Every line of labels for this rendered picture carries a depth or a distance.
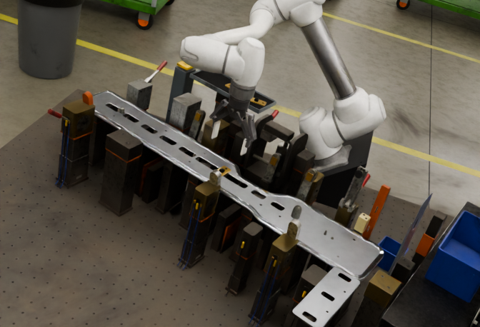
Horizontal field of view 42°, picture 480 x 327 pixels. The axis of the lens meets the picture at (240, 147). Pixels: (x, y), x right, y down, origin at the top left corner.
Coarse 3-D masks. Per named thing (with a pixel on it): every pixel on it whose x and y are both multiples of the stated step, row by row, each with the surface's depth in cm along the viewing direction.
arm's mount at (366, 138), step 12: (372, 132) 299; (348, 144) 300; (360, 144) 293; (360, 156) 281; (336, 168) 282; (348, 168) 276; (324, 180) 281; (336, 180) 280; (348, 180) 278; (324, 192) 284; (336, 192) 283; (324, 204) 287; (336, 204) 286
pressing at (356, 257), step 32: (96, 96) 265; (128, 128) 250; (160, 128) 255; (192, 160) 240; (224, 160) 245; (224, 192) 228; (288, 224) 219; (320, 224) 223; (320, 256) 209; (352, 256) 212
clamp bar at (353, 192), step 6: (360, 168) 221; (354, 174) 219; (360, 174) 218; (366, 174) 221; (354, 180) 222; (360, 180) 222; (354, 186) 224; (360, 186) 222; (348, 192) 224; (354, 192) 224; (354, 198) 223; (342, 204) 226; (348, 210) 226
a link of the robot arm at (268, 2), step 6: (258, 0) 263; (264, 0) 255; (270, 0) 254; (258, 6) 254; (264, 6) 254; (270, 6) 254; (276, 6) 253; (276, 12) 254; (276, 18) 256; (282, 18) 256
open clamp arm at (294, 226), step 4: (292, 220) 203; (296, 220) 202; (292, 224) 202; (296, 224) 201; (300, 224) 202; (288, 228) 205; (292, 228) 203; (296, 228) 202; (300, 228) 204; (288, 232) 206; (292, 232) 204; (296, 232) 203; (292, 236) 205; (296, 236) 205
